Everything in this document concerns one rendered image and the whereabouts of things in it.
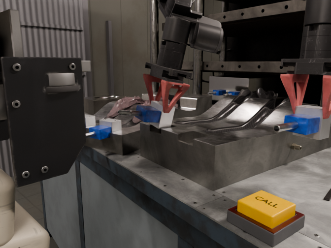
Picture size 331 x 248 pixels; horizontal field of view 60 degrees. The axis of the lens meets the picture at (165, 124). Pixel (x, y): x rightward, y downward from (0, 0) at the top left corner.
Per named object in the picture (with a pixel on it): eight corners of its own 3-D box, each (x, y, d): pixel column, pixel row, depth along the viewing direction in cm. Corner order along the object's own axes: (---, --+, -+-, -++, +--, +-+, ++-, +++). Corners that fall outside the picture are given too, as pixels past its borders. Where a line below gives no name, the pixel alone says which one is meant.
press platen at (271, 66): (329, 74, 111) (330, 61, 110) (161, 69, 197) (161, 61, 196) (393, 71, 154) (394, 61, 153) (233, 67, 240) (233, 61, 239)
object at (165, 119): (121, 128, 59) (126, 103, 58) (111, 120, 63) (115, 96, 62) (170, 129, 67) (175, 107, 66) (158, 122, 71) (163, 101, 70)
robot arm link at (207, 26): (166, 11, 70) (177, -17, 62) (210, 22, 72) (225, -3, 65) (162, 51, 66) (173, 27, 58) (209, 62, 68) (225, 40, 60)
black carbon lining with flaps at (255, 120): (214, 143, 61) (215, 99, 59) (168, 129, 73) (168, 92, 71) (300, 123, 81) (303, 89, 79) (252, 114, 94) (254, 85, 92)
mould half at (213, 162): (213, 191, 54) (215, 121, 51) (140, 155, 74) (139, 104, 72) (334, 145, 83) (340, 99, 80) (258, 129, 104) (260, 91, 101)
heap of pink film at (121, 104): (141, 124, 85) (141, 97, 83) (100, 117, 95) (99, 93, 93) (187, 111, 105) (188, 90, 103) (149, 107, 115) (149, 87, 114)
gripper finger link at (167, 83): (165, 108, 71) (173, 70, 69) (183, 116, 65) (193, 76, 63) (142, 106, 67) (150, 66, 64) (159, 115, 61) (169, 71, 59)
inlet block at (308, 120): (289, 148, 44) (293, 113, 43) (261, 141, 48) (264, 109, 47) (329, 137, 52) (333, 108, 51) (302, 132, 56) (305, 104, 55)
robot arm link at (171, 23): (165, 13, 64) (169, 10, 59) (194, 20, 65) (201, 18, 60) (158, 44, 66) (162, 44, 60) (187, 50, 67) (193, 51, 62)
